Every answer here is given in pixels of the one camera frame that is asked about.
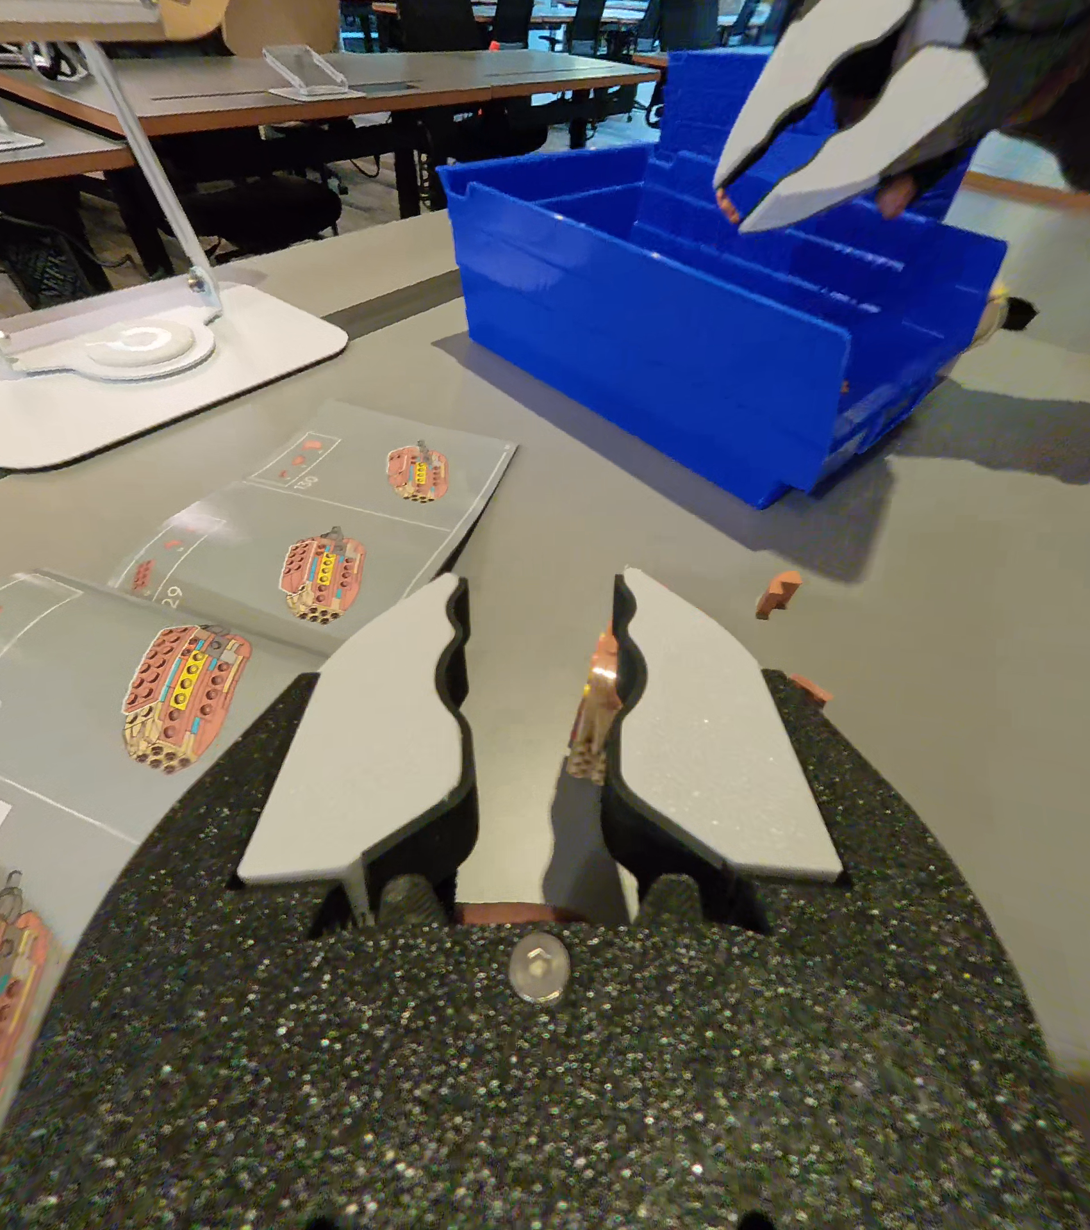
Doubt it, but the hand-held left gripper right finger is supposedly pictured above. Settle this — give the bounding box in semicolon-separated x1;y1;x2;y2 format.
601;566;844;926

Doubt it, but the reddish-brown toy brick model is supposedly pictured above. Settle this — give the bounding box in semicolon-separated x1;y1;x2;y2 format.
457;622;625;929

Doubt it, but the blue plastic storage bin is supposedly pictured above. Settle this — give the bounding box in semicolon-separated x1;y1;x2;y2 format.
438;47;1010;511

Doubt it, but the clear acrylic stand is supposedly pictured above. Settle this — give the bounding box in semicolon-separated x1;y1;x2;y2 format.
262;44;354;103

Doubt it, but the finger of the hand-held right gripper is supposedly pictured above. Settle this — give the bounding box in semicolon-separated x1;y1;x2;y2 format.
738;46;990;237
713;0;921;193

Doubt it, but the toy brick instruction booklet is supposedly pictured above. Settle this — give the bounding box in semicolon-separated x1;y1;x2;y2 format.
0;398;520;1187

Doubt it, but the grey desk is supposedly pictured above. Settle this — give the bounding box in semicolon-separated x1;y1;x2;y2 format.
0;206;1090;1192

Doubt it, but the brown-top office table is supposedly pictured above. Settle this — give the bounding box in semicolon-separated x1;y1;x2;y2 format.
0;50;663;224
0;91;171;281

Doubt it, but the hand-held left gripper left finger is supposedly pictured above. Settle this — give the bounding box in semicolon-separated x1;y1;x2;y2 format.
238;572;481;926

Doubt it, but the black office chair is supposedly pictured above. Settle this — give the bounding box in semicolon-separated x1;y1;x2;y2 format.
156;167;347;256

